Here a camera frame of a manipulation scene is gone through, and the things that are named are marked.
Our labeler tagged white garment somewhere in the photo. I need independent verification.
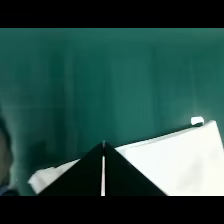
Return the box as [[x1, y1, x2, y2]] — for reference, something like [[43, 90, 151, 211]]
[[27, 116, 224, 197]]

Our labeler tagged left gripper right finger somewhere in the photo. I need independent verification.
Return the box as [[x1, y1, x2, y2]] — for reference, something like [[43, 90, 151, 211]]
[[104, 142, 167, 197]]

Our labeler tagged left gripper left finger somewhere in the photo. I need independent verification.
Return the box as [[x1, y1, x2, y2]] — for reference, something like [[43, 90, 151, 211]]
[[39, 141, 104, 197]]

